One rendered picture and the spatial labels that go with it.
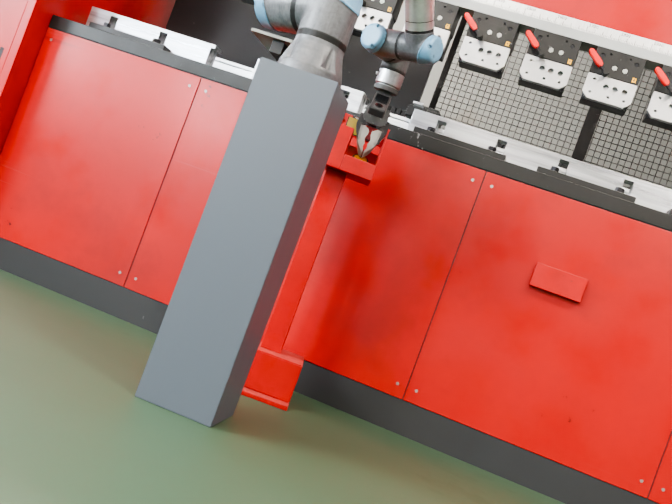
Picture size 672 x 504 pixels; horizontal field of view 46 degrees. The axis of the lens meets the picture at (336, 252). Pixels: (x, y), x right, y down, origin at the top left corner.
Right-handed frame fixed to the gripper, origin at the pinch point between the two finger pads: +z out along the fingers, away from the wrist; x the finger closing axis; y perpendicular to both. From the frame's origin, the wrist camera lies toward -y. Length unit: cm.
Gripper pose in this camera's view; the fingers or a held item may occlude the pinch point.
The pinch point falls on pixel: (362, 153)
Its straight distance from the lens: 225.7
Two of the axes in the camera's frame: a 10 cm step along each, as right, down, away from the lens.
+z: -3.5, 9.4, 0.7
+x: -9.4, -3.5, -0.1
